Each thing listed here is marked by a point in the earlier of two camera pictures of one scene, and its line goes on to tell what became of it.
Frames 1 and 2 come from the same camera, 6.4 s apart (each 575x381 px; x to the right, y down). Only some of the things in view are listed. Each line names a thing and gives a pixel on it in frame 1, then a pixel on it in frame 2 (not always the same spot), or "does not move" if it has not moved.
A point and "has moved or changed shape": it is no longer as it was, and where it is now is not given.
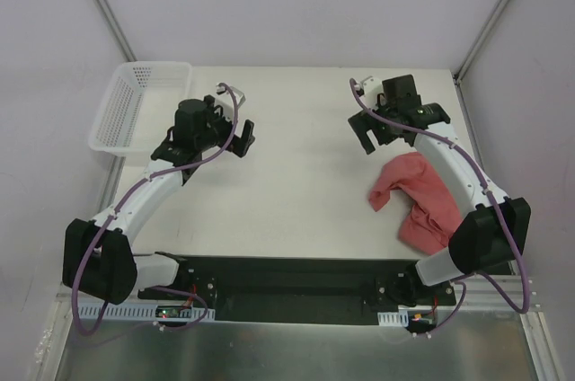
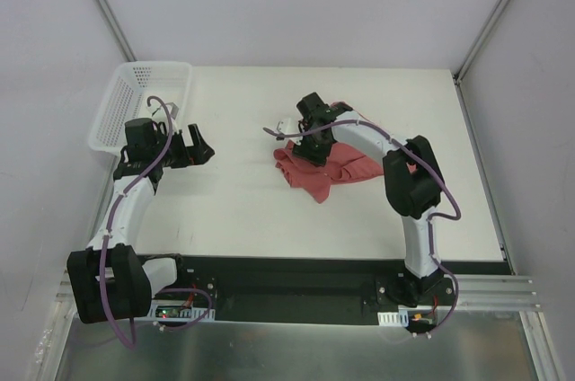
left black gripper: [232, 137] to [183, 150]
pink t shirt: [429, 223] has moved or changed shape
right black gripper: [375, 122] to [312, 147]
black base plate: [300, 290] does not move
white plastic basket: [139, 107] does not move
